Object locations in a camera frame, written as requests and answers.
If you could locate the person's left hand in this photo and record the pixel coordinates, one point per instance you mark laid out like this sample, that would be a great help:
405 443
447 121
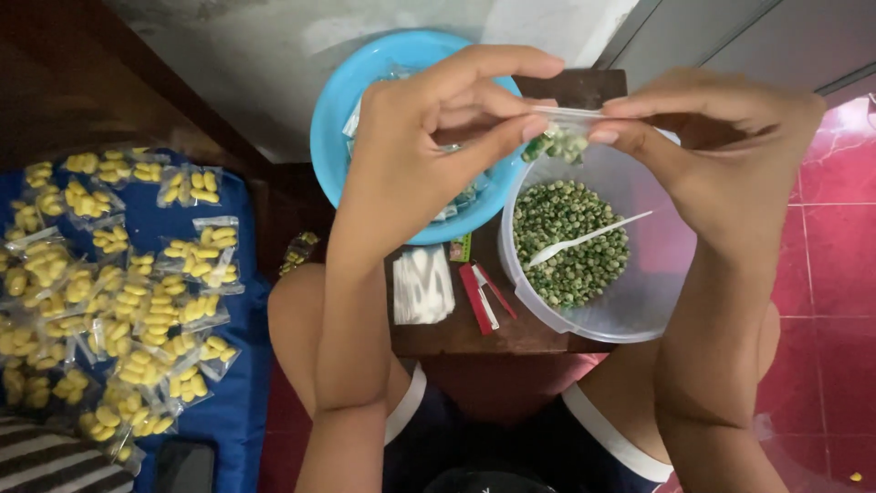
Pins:
390 164

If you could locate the person's right hand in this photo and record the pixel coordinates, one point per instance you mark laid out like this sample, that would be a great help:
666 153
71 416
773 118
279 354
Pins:
739 171

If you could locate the small clear zip bag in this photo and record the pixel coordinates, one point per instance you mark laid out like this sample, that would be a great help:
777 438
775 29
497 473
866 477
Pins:
568 118

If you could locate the blue plastic bowl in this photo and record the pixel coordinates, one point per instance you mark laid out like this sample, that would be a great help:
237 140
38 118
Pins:
335 130

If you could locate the group of green pea packets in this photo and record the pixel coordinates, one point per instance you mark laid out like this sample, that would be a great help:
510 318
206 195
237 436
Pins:
465 198

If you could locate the green staple box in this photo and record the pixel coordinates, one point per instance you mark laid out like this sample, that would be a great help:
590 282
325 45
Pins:
461 248

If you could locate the stack of empty clear bags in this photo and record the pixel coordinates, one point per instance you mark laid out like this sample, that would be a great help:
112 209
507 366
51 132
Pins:
423 284

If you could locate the single yellow nut packet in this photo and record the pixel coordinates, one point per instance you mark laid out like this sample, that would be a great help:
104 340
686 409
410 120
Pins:
298 252

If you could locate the clear round plastic container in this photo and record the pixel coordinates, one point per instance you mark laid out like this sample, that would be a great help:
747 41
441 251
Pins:
650 287

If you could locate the red stapler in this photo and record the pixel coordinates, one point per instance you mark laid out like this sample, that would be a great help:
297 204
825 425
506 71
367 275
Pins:
479 301

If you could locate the small cluster of green peas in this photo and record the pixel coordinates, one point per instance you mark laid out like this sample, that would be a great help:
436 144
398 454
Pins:
558 146

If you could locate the white plastic spoon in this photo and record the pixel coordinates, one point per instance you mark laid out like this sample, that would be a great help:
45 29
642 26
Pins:
582 237

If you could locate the small dark wooden table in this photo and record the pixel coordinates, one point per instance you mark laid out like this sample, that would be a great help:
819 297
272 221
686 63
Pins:
452 339

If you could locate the person's left leg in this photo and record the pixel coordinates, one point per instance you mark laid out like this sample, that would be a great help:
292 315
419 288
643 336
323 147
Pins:
294 328

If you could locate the person's leg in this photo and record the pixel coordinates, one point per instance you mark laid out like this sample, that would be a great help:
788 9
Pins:
294 328
623 397

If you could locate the heap of loose green peas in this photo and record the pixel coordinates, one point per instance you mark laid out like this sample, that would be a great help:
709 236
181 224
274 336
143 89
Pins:
568 274

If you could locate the person's right leg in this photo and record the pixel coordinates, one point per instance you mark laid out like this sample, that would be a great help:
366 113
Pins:
623 397

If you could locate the blue cloth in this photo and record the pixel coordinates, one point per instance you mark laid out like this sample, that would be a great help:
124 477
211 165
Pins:
236 383

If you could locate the pile of yellow snack packets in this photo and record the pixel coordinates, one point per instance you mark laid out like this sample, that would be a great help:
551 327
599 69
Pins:
130 301

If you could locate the navy shorts with white trim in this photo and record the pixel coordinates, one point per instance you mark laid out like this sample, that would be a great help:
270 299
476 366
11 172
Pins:
479 445

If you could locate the dark wooden furniture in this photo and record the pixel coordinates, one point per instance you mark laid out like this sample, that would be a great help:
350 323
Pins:
75 75

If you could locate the black phone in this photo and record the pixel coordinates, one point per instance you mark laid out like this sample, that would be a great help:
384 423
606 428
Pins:
185 469

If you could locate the striped black white cloth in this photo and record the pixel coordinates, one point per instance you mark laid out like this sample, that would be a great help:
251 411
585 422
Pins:
55 459

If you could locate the grey door frame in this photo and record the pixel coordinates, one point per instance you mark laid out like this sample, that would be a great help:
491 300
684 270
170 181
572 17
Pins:
725 41

